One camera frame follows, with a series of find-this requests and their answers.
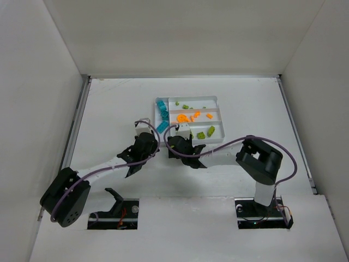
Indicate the teal and green duplo stack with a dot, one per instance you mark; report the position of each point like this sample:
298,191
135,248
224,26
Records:
163,110

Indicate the teal duplo brick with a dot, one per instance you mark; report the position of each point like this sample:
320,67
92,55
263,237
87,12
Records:
162,126

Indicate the white divided tray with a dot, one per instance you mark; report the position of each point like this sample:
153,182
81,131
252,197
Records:
205,104

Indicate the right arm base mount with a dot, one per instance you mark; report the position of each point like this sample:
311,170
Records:
251,215

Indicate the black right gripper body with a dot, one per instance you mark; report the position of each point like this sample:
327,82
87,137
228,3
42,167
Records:
178,143

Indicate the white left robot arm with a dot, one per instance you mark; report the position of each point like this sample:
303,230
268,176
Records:
69,195

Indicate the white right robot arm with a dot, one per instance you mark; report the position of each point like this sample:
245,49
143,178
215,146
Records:
261,161

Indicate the green duplo brick from stack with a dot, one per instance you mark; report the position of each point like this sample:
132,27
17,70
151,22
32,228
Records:
210,131

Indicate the orange lego pieces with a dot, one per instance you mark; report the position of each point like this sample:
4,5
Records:
194,117

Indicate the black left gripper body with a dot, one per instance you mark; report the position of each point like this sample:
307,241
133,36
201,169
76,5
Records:
147,140

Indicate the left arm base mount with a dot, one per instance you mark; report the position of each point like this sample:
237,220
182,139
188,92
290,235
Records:
122,215

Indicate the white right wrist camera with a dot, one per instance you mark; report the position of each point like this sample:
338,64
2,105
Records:
183,130

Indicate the small green lego pieces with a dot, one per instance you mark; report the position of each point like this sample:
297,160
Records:
184,106

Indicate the small green duplo brick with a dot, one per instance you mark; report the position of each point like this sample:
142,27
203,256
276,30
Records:
201,135

